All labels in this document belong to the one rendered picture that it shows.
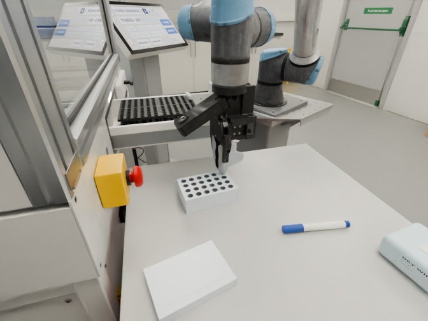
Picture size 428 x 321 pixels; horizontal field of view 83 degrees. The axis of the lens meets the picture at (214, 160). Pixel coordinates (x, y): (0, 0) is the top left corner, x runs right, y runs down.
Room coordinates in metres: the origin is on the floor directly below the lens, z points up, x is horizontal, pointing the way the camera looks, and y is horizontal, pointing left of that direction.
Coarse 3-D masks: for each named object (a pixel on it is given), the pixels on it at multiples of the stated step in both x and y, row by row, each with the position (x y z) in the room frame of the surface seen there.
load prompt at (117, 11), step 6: (114, 6) 1.51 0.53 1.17; (120, 6) 1.55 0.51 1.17; (126, 6) 1.59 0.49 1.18; (114, 12) 1.48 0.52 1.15; (120, 12) 1.52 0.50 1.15; (126, 12) 1.55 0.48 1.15; (132, 12) 1.59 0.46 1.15; (138, 12) 1.63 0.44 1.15; (144, 12) 1.68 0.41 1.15; (150, 12) 1.72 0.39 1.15
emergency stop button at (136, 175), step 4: (136, 168) 0.36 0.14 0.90; (140, 168) 0.37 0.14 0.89; (132, 172) 0.36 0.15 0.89; (136, 172) 0.36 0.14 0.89; (140, 172) 0.36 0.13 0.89; (132, 176) 0.36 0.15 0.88; (136, 176) 0.35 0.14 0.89; (140, 176) 0.35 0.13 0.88; (132, 180) 0.36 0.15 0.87; (136, 180) 0.35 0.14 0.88; (140, 180) 0.35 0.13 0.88; (136, 184) 0.35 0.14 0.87; (140, 184) 0.35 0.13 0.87
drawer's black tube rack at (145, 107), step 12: (180, 96) 0.81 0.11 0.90; (120, 108) 0.68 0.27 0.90; (132, 108) 0.68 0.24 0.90; (144, 108) 0.68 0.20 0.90; (156, 108) 0.68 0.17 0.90; (168, 108) 0.68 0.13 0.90; (180, 108) 0.68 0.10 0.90; (120, 120) 0.59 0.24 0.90; (132, 120) 0.66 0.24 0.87; (144, 120) 0.66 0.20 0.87; (156, 120) 0.66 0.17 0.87; (168, 120) 0.66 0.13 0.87
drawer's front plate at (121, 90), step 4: (120, 72) 1.06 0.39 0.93; (124, 72) 1.10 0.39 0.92; (120, 76) 0.97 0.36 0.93; (124, 76) 1.06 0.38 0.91; (120, 80) 0.90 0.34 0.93; (116, 84) 0.85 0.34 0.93; (120, 84) 0.85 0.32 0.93; (124, 84) 0.99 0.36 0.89; (116, 88) 0.83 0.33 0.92; (120, 88) 0.84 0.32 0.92; (124, 88) 0.96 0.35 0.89; (120, 92) 0.84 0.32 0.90; (124, 92) 0.92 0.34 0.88; (128, 92) 1.11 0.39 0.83; (120, 96) 0.84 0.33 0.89; (124, 96) 0.90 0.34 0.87; (128, 96) 1.07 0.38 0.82
